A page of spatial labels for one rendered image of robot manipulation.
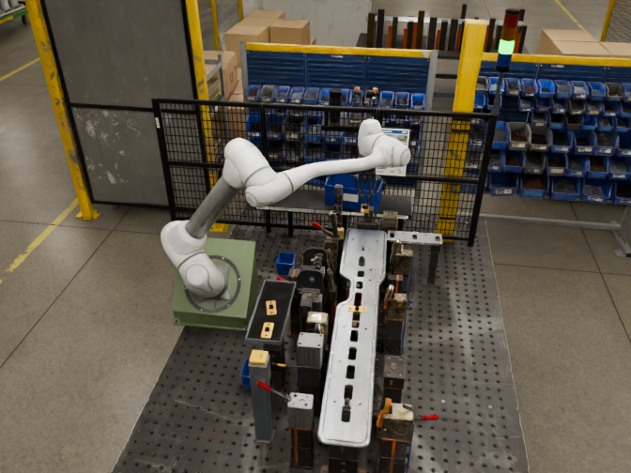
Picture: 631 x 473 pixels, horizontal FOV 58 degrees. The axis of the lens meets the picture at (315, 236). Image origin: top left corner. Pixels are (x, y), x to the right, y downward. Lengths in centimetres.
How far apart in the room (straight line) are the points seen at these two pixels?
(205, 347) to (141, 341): 121
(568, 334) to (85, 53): 399
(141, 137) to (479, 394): 330
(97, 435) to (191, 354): 94
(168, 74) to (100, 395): 231
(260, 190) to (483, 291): 149
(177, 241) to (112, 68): 225
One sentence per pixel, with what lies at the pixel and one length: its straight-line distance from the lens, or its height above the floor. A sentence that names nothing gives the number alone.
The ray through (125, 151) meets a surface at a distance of 497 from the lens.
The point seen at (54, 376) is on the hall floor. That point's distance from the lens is 399.
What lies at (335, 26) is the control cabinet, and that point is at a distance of 910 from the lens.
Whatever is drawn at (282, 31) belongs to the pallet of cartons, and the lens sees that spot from 699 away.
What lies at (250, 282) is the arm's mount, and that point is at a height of 92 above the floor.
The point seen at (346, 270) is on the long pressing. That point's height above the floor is 100.
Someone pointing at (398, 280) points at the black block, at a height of 99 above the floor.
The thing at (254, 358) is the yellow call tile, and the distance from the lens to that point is 215.
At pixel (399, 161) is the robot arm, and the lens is 248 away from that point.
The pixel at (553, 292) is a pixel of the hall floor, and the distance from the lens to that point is 459.
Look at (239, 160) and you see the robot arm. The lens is 238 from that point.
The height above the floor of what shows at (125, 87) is 121.
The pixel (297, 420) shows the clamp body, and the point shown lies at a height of 99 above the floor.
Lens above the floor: 269
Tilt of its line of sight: 34 degrees down
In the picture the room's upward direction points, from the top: straight up
